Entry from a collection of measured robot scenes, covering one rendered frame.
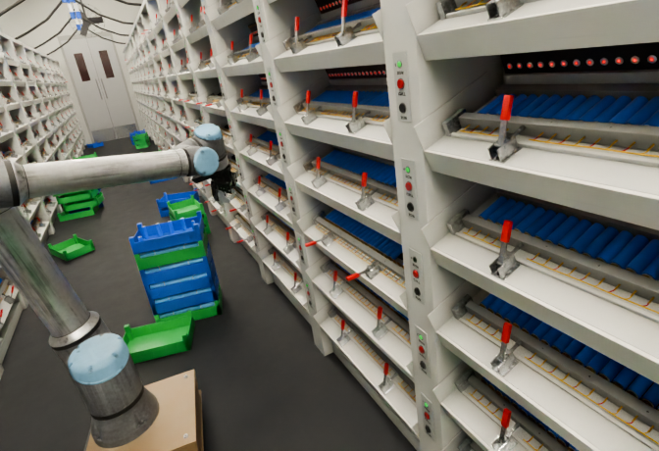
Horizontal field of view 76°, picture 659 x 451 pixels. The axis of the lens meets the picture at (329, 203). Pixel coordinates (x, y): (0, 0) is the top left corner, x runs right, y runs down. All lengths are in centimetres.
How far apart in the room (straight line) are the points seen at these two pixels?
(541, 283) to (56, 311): 127
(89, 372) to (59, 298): 24
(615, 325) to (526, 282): 13
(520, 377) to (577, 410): 10
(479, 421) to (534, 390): 23
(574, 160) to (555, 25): 17
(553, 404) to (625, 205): 37
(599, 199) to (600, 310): 17
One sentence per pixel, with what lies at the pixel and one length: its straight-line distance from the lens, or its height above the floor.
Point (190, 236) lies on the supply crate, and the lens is 201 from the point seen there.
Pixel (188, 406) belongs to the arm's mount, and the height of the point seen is 16.
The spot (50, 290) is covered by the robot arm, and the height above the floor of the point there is 59.
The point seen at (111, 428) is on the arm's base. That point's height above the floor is 21.
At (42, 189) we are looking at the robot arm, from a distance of 127.
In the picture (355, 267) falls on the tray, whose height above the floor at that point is 54.
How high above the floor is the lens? 112
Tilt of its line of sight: 19 degrees down
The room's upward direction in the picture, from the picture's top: 8 degrees counter-clockwise
